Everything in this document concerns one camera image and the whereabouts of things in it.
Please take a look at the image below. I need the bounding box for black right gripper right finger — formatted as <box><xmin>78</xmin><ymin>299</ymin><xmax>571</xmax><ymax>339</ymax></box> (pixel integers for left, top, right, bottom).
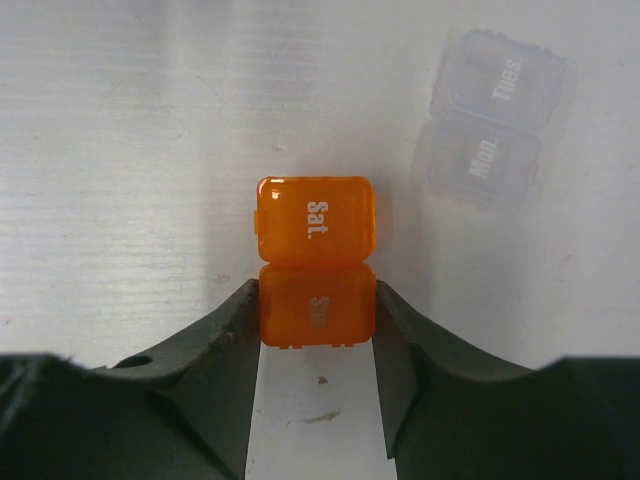
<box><xmin>373</xmin><ymin>282</ymin><xmax>639</xmax><ymax>479</ymax></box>

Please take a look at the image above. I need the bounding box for orange pill organizer box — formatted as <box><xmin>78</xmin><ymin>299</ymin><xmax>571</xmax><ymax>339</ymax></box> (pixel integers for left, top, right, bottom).
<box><xmin>254</xmin><ymin>176</ymin><xmax>376</xmax><ymax>349</ymax></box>

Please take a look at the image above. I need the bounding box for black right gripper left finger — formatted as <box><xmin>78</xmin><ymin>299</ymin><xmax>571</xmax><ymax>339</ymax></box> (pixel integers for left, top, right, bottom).
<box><xmin>1</xmin><ymin>279</ymin><xmax>260</xmax><ymax>479</ymax></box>

